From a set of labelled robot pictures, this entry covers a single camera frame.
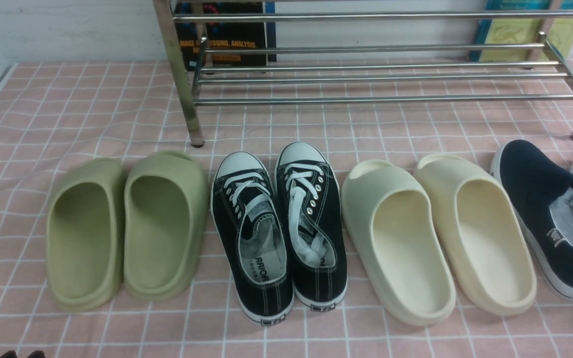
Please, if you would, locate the metal shoe rack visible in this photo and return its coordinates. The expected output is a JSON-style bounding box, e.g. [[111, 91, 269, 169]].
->
[[153, 0, 573, 148]]

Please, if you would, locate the right black canvas sneaker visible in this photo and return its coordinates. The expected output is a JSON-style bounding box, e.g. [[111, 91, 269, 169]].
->
[[274, 141, 348, 311]]

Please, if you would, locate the black canvas sneaker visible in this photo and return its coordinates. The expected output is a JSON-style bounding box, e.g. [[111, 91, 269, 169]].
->
[[211, 151, 295, 326], [274, 141, 348, 311]]

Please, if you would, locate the left black canvas sneaker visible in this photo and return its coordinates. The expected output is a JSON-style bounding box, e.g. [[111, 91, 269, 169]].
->
[[211, 151, 295, 326]]

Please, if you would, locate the right green slide slipper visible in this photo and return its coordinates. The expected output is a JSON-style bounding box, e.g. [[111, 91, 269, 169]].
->
[[123, 151, 209, 300]]

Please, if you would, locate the green slide slipper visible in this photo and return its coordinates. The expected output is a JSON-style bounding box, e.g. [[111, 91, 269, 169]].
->
[[123, 151, 209, 300], [45, 157, 126, 312]]

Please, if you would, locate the left cream slide slipper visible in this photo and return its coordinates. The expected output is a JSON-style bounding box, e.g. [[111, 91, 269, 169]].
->
[[340, 159, 456, 326]]

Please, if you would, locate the cream slide slipper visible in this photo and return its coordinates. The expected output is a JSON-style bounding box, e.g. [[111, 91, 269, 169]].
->
[[412, 153, 537, 316], [340, 159, 456, 326]]

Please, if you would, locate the black image processing book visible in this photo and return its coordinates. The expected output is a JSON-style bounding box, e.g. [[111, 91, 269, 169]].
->
[[176, 1, 277, 71]]

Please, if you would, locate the left green slide slipper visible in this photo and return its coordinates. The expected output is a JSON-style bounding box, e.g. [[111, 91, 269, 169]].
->
[[45, 157, 126, 312]]

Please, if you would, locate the right cream slide slipper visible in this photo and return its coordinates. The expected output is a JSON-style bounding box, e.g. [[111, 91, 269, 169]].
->
[[412, 153, 537, 316]]

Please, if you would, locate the pink checkered tablecloth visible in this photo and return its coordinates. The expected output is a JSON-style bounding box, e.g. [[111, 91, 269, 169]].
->
[[0, 62, 573, 358]]

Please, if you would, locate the teal and yellow book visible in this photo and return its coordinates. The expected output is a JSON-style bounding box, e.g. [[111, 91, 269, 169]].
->
[[469, 0, 573, 63]]

